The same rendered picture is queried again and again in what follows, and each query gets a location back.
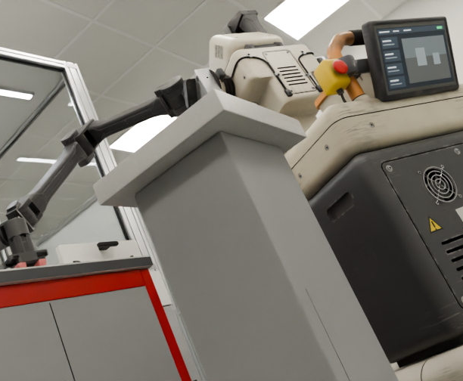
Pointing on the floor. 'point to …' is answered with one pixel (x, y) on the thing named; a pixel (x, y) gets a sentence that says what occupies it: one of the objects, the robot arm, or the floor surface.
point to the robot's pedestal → (246, 248)
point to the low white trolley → (75, 324)
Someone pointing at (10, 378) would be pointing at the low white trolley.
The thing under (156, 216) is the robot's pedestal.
